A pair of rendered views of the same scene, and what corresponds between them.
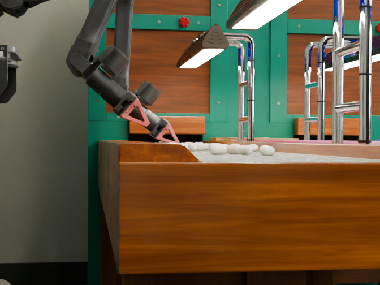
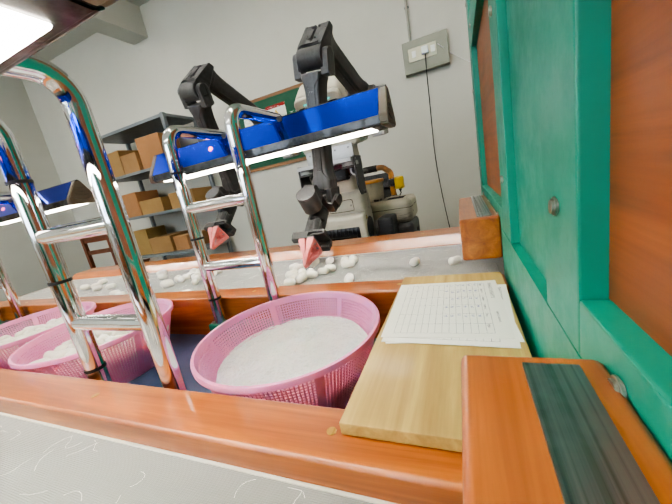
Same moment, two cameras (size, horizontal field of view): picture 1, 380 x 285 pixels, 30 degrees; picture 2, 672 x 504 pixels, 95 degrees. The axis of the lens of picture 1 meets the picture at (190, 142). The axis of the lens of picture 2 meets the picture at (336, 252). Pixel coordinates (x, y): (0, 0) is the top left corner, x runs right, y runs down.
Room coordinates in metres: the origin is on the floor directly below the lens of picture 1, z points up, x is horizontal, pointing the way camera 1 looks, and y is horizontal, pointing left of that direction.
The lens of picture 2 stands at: (2.90, -0.59, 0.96)
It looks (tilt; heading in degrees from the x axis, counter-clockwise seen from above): 13 degrees down; 122
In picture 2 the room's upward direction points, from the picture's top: 11 degrees counter-clockwise
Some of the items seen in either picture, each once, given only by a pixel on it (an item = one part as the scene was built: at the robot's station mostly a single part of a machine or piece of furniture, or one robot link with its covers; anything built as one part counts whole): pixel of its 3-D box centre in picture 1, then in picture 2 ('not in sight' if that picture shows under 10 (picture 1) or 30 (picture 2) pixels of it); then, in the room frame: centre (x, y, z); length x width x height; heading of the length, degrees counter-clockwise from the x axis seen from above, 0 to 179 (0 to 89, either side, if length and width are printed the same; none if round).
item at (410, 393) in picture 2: (253, 139); (446, 326); (2.82, -0.25, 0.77); 0.33 x 0.15 x 0.01; 98
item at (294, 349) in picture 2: not in sight; (296, 362); (2.60, -0.28, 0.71); 0.22 x 0.22 x 0.06
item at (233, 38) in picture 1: (222, 101); (251, 226); (2.40, -0.11, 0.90); 0.20 x 0.19 x 0.45; 8
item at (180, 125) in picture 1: (166, 125); (476, 221); (2.82, 0.09, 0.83); 0.30 x 0.06 x 0.07; 98
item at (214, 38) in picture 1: (199, 48); (254, 142); (2.39, -0.03, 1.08); 0.62 x 0.08 x 0.07; 8
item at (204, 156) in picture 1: (202, 154); (182, 284); (1.95, -0.03, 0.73); 1.81 x 0.30 x 0.02; 8
